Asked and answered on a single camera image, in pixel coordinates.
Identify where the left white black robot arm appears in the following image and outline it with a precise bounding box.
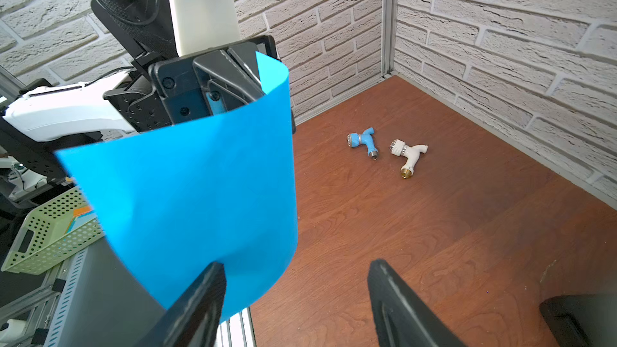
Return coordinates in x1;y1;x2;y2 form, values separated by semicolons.
1;0;278;179

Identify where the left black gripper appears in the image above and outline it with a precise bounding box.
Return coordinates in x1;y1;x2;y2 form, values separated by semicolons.
103;35;297;134

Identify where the blue square paper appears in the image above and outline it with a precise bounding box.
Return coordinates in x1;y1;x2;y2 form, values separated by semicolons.
57;54;298;320

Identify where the aluminium front rail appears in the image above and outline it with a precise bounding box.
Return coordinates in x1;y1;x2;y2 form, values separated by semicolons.
215;307;257;347

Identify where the blue plastic tap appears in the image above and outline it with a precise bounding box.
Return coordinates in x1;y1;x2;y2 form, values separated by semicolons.
347;128;379;160

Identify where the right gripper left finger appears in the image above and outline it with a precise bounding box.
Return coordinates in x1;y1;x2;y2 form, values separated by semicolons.
136;262;227;347

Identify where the black plastic case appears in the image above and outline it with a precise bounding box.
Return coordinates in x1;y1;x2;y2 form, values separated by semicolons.
539;294;616;347

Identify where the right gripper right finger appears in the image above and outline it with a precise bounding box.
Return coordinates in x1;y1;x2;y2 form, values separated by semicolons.
367;260;464;346

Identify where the green perforated basket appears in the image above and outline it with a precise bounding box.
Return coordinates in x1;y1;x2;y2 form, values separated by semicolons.
1;186;104;276

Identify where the white plastic tap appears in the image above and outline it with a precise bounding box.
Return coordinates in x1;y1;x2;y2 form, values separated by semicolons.
390;139;428;179

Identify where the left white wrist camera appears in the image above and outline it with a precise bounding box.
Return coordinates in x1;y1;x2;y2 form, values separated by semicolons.
169;0;241;56

